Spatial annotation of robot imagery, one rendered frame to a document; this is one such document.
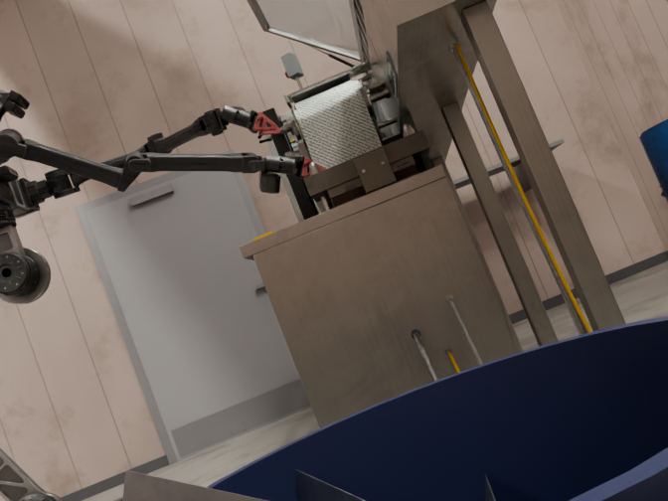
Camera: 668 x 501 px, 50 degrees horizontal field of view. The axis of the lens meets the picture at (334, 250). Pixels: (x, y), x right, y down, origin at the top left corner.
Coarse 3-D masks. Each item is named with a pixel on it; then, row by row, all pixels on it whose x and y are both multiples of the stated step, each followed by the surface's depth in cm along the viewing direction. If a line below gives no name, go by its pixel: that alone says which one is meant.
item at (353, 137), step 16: (368, 112) 243; (336, 128) 244; (352, 128) 243; (368, 128) 243; (320, 144) 244; (336, 144) 244; (352, 144) 243; (368, 144) 243; (320, 160) 244; (336, 160) 243
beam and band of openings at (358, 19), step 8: (352, 0) 248; (360, 0) 223; (352, 8) 262; (360, 8) 239; (352, 16) 276; (360, 16) 254; (360, 24) 269; (360, 32) 272; (360, 40) 286; (360, 48) 302; (368, 48) 269; (360, 56) 321; (368, 56) 284; (368, 72) 315; (368, 80) 341; (376, 104) 359
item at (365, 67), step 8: (360, 64) 275; (368, 64) 275; (344, 72) 275; (352, 72) 278; (360, 72) 282; (328, 80) 276; (336, 80) 276; (344, 80) 280; (304, 88) 276; (312, 88) 276; (320, 88) 280; (328, 88) 283; (288, 96) 277; (296, 96) 278; (304, 96) 282; (288, 104) 279
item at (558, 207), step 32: (480, 32) 164; (480, 64) 168; (512, 64) 163; (512, 96) 162; (448, 128) 258; (512, 128) 163; (480, 160) 252; (544, 160) 161; (480, 192) 251; (544, 192) 161; (576, 224) 160; (480, 256) 354; (512, 256) 249; (576, 256) 159; (576, 288) 164; (608, 288) 158; (544, 320) 247; (608, 320) 158
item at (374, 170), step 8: (376, 152) 220; (384, 152) 220; (360, 160) 221; (368, 160) 220; (376, 160) 220; (384, 160) 220; (360, 168) 220; (368, 168) 220; (376, 168) 220; (384, 168) 220; (360, 176) 220; (368, 176) 220; (376, 176) 220; (384, 176) 220; (392, 176) 219; (368, 184) 220; (376, 184) 220; (384, 184) 219; (368, 192) 220
